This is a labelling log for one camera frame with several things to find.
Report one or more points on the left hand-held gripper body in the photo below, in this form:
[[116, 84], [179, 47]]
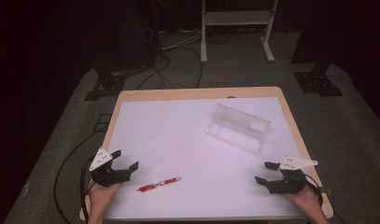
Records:
[[108, 176]]

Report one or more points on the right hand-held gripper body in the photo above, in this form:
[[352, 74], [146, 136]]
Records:
[[289, 182]]

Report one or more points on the person's left hand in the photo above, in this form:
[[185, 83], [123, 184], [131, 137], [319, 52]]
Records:
[[101, 193]]

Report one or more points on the person's right hand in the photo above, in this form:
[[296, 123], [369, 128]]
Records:
[[304, 199]]

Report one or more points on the red pen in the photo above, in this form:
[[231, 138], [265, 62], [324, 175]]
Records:
[[159, 183]]

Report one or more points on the white table mat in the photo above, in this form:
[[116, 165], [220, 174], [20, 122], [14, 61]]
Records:
[[178, 149]]

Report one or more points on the clear plastic pencil case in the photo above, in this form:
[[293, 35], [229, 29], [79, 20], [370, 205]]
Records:
[[237, 128]]

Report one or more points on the black stand base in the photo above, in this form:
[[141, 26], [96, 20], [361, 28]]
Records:
[[318, 82], [107, 85]]

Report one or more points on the white metal stand frame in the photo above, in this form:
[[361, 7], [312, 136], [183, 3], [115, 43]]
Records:
[[237, 18]]

